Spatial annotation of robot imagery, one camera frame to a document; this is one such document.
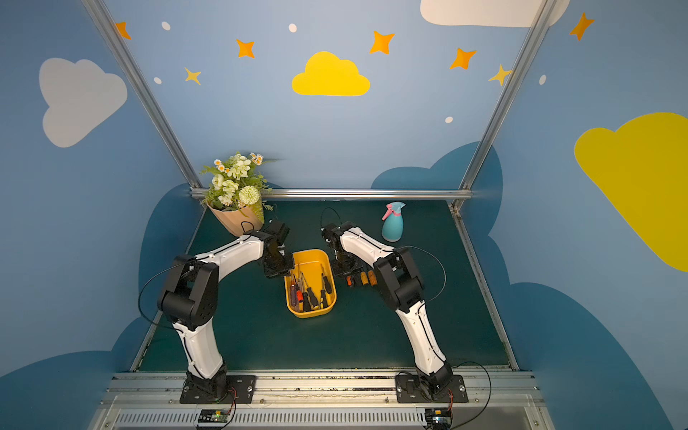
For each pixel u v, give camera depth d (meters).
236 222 0.98
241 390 0.74
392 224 1.04
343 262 0.86
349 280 0.95
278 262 0.82
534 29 0.73
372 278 0.96
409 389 0.75
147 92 0.84
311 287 0.95
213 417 0.72
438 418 0.73
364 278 0.96
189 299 0.51
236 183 0.87
